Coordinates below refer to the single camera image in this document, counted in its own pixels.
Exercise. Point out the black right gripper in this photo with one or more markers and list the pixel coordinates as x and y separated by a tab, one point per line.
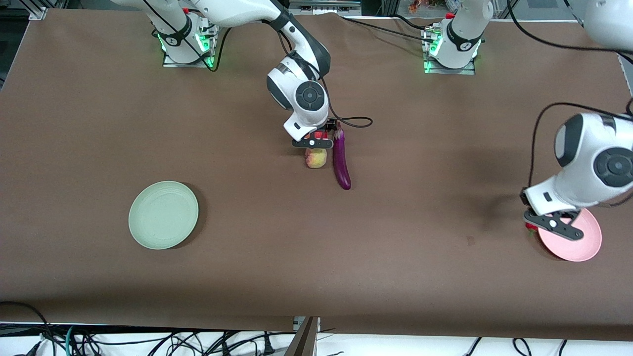
330	131

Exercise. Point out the red apple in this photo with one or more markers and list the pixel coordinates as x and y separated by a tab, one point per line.
321	135

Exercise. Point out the yellow pink peach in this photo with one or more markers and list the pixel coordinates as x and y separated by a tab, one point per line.
316	159

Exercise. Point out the purple eggplant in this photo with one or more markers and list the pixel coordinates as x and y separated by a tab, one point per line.
341	163

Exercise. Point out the red chili pepper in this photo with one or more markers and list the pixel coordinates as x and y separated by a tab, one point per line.
530	228

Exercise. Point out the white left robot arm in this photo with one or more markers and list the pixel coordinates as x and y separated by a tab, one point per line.
583	168

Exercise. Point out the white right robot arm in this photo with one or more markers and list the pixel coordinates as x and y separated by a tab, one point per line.
232	11

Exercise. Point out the grey metal box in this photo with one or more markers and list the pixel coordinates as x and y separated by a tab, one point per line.
321	7

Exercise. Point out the brown table cover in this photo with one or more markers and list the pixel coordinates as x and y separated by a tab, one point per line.
296	247

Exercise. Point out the small orange red object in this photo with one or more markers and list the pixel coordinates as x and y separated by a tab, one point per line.
414	7

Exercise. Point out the light green plate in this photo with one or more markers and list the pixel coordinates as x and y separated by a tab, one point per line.
163	215

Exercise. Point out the pink plate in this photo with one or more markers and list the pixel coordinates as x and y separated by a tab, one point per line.
578	247

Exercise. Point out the dark table support post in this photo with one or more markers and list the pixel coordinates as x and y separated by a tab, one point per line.
305	341

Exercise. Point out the aluminium frame profile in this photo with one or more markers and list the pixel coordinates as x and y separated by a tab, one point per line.
37	12

